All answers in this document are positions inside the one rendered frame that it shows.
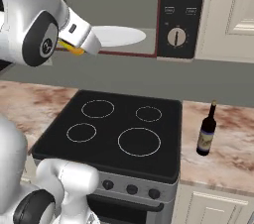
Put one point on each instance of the yellow orange food item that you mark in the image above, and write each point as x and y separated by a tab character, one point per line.
73	49

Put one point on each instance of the dark wine bottle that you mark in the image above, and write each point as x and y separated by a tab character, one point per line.
207	134

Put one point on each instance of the silver oven front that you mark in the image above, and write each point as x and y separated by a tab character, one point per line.
165	206

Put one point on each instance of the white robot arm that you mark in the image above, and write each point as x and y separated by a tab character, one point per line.
26	3

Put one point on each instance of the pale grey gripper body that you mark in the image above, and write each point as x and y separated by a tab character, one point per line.
93	43

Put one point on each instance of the cream wall cupboard door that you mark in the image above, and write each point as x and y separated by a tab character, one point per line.
228	13

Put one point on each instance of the pale round microwave dial knob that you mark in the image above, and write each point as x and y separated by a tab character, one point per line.
176	36

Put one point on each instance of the black glass hob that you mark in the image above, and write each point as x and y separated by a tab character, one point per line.
132	148

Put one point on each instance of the white round microwave turntable plate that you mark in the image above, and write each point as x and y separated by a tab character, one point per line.
122	35

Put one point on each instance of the cream base cupboard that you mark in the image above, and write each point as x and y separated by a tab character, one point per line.
29	170
215	204

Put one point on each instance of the black oven knob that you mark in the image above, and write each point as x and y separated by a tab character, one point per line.
107	184
154	193
132	189

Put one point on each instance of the black microwave oven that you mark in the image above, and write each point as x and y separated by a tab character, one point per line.
180	13

